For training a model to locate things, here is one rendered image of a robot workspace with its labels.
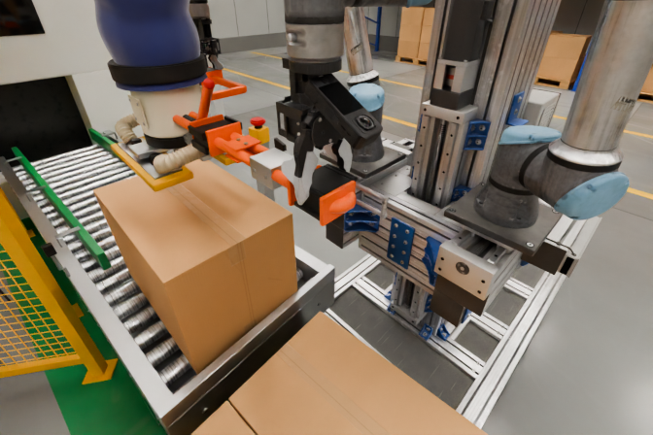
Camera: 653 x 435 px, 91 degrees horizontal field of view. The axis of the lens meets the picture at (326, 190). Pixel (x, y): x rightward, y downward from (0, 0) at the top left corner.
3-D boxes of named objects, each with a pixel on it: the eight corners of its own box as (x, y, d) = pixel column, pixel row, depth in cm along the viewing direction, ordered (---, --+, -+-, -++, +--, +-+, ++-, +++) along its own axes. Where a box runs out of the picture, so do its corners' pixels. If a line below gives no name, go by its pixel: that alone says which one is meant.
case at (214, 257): (129, 272, 133) (92, 189, 112) (217, 229, 157) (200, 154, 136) (198, 376, 97) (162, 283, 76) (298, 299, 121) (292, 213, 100)
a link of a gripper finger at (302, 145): (308, 174, 50) (323, 119, 48) (315, 179, 49) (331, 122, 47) (285, 174, 47) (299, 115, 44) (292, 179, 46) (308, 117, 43)
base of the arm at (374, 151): (360, 141, 125) (361, 117, 120) (392, 153, 116) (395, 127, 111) (332, 152, 117) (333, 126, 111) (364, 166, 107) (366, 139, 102)
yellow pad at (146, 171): (112, 150, 98) (105, 135, 95) (146, 141, 104) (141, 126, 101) (154, 193, 77) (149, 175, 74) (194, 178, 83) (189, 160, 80)
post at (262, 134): (268, 280, 201) (248, 127, 149) (276, 274, 206) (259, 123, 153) (275, 285, 198) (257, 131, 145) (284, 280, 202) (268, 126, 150)
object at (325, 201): (288, 205, 54) (286, 179, 52) (320, 188, 59) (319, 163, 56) (323, 226, 49) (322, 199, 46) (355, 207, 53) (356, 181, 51)
